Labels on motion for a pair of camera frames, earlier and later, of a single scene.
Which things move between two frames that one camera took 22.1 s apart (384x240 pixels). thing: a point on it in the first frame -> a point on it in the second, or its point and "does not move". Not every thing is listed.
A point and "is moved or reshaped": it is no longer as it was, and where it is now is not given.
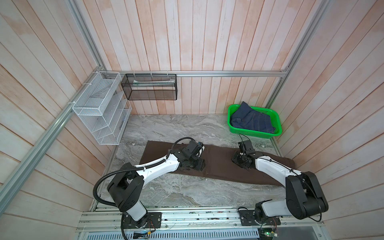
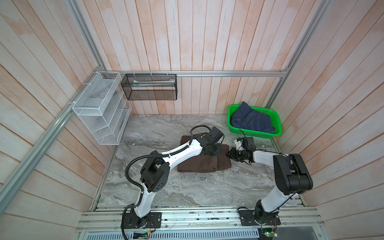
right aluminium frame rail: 286,73 does not move
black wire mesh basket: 150,86 does not move
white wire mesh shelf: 103,109 does not move
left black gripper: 200,165 -> 218,151
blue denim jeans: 246,117 does not move
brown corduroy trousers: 220,164 is moved or reshaped
